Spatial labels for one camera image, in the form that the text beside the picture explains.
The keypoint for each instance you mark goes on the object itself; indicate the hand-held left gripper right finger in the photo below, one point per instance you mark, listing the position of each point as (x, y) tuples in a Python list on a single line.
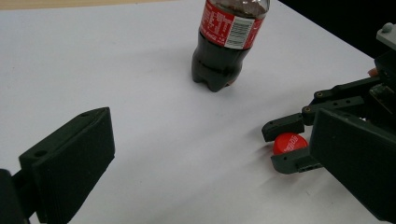
[(358, 155)]

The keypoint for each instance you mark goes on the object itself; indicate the white board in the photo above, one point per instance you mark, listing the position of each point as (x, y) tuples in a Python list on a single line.
[(155, 93)]

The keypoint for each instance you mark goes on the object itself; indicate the red bottle cap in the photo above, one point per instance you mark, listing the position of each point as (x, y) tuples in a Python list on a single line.
[(288, 143)]

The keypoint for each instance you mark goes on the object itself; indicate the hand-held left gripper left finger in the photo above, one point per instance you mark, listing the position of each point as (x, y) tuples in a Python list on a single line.
[(68, 161)]

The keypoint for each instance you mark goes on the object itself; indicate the cola bottle with red label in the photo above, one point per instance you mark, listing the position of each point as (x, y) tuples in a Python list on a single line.
[(214, 62)]

